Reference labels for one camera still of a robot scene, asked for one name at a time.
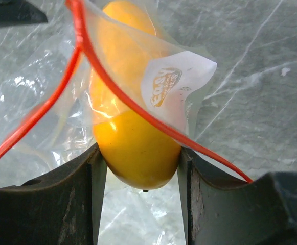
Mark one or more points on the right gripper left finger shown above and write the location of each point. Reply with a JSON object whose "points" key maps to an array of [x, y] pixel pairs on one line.
{"points": [[63, 206]]}

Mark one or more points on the fake orange mango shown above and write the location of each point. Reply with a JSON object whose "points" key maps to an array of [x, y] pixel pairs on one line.
{"points": [[139, 154]]}

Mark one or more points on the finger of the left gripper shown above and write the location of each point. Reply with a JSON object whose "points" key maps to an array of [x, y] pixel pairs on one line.
{"points": [[20, 13]]}

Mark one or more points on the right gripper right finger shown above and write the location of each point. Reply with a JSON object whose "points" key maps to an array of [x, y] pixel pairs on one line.
{"points": [[218, 208]]}

